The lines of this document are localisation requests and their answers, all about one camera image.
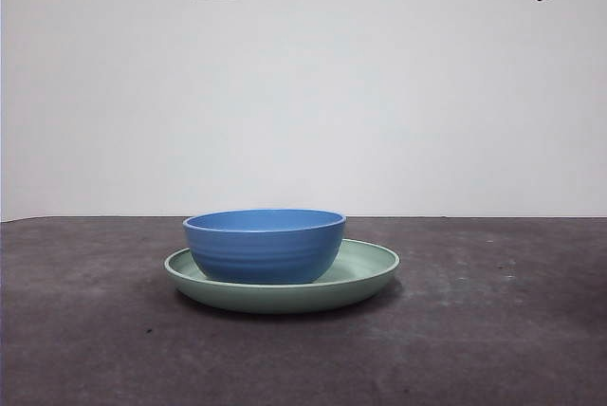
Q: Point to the blue ribbed bowl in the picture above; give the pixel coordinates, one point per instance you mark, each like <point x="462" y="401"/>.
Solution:
<point x="261" y="254"/>

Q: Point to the green round plate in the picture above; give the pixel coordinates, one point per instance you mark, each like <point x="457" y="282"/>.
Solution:
<point x="284" y="299"/>

